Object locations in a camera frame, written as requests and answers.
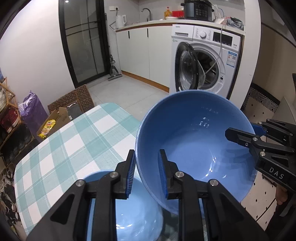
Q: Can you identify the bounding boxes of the white washing machine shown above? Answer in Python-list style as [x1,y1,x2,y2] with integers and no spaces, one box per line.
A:
[169,23,242,100]

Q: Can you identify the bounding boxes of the yellow snack packets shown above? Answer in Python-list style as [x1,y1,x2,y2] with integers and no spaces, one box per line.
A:
[38,119,57,138]

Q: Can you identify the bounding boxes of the grey floor mop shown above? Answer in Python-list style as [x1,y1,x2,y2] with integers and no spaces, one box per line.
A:
[107,54,122,81]

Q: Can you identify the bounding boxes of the patterned cardboard box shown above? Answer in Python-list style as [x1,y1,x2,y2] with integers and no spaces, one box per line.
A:
[48,85,95,116]

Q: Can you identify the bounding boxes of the chrome faucet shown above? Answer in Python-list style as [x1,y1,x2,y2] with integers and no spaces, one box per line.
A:
[141,8,152,22]

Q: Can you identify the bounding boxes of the rows of shoes on rack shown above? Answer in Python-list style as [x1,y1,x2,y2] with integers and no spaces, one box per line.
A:
[0,88,33,163]

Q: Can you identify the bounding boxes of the purple plastic bag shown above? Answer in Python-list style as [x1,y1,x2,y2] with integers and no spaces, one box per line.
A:
[18,91,48,130]

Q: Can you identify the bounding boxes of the white cable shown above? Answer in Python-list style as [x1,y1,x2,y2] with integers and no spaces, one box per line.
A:
[199,22,226,79]

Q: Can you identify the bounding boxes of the bamboo shoe rack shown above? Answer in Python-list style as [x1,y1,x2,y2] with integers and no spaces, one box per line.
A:
[0,76,35,151]

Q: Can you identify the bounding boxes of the black pressure cooker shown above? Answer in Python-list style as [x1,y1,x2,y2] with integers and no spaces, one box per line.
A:
[184,0,213,22]

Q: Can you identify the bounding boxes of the dark blue bowl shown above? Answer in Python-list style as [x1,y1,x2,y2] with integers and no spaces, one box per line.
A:
[135,91,258,212]

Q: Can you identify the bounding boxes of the black white patterned rug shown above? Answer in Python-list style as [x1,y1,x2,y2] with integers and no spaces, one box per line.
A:
[240,83,281,114]

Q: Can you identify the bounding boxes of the person's right hand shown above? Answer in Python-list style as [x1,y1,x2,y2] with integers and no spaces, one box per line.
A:
[275,184,289,205]

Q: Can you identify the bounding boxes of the white base cabinets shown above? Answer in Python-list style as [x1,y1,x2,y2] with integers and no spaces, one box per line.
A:
[116,25,173,92]

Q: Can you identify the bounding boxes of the plastic bags on washer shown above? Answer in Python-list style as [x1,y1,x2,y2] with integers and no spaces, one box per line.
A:
[214,16,244,30]

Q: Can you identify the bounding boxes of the teal checked tablecloth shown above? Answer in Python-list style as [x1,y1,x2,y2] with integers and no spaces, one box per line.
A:
[14,103,167,241]

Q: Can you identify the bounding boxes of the brown cardboard box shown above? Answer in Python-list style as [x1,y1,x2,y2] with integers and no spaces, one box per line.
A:
[36,107,74,139]

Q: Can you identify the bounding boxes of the white countertop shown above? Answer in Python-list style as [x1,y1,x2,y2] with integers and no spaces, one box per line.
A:
[115,18,245,35]

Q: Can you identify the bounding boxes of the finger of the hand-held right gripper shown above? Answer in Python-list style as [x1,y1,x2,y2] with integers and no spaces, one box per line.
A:
[251,119,296,149]
[225,127,266,160]

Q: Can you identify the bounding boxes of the light blue bowl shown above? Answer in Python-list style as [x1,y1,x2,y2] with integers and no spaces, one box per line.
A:
[83,170,165,241]

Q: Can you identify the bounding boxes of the black framed glass door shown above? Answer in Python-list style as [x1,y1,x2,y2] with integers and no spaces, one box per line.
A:
[58,0,110,88]

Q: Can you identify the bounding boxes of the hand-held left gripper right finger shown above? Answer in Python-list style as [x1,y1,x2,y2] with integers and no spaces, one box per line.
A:
[158,149,270,241]

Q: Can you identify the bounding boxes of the pile of shoes on floor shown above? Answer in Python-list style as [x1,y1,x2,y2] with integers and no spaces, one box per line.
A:
[0,167,22,234]

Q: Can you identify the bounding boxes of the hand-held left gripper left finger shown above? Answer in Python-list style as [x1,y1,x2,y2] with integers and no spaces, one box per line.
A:
[26,149,137,241]

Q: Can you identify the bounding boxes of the white electric kettle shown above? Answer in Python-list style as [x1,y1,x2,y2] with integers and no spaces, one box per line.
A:
[115,14,127,28]

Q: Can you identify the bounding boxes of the person's right forearm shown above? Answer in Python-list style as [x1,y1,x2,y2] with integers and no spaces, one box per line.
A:
[265,204,296,241]

